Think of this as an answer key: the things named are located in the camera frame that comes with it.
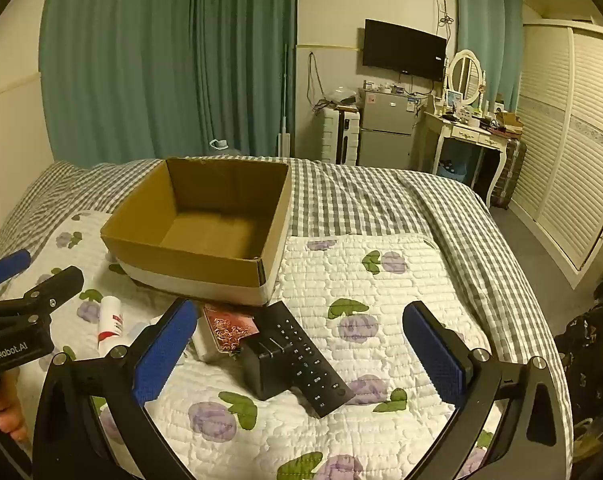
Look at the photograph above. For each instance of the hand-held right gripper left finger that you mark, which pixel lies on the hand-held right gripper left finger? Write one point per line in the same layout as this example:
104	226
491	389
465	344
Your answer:
165	347

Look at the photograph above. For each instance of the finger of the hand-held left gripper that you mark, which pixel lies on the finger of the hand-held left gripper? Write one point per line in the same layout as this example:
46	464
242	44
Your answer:
6	265
56	285

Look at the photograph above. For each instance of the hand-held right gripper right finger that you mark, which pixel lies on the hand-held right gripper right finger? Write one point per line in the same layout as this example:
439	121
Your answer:
437	355

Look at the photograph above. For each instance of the white bottle with red label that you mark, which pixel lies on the white bottle with red label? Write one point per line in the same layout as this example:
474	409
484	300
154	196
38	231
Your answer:
109	321

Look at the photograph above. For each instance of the clear box of paper clips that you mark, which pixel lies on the clear box of paper clips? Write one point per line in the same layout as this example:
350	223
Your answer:
230	332

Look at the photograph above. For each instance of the cardboard box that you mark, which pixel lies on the cardboard box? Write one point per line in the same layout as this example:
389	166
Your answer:
216	260

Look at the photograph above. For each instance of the small black box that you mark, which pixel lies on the small black box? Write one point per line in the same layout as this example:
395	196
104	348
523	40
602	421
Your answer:
267	367

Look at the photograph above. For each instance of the black remote control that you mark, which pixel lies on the black remote control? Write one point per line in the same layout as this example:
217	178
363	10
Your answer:
309	355

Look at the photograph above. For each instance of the person's left hand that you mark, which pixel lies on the person's left hand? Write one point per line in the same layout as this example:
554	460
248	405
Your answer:
7	410

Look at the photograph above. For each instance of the floral quilted mat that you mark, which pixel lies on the floral quilted mat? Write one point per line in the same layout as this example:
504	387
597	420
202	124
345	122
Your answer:
331	285

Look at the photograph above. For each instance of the dark printed garment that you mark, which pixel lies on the dark printed garment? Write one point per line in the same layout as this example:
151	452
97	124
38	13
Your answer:
594	345

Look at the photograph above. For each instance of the blue basket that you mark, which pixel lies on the blue basket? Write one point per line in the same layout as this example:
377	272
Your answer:
454	170

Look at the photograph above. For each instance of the dark suitcase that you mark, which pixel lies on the dark suitcase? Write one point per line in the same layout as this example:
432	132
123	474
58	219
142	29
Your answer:
511	170

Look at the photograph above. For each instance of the white dressing table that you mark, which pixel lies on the white dressing table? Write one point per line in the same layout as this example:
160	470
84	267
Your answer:
466	132

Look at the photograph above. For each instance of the small grey fridge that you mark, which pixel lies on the small grey fridge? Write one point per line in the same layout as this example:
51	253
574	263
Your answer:
385	130

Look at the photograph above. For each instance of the white louvered wardrobe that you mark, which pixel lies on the white louvered wardrobe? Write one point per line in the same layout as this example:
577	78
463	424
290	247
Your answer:
571	150

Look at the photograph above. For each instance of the wide green curtain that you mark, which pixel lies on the wide green curtain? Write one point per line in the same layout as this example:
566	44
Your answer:
156	60

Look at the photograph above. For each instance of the clear plastic bag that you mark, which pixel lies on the clear plastic bag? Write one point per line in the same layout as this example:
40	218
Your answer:
341	95

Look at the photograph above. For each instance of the white oval mirror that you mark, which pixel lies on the white oval mirror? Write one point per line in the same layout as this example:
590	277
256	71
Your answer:
465	75

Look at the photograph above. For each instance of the narrow green curtain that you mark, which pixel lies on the narrow green curtain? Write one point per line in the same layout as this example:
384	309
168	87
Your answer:
486	30

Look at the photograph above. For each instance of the black wall television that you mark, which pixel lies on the black wall television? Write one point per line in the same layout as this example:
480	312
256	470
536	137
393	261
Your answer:
404	50

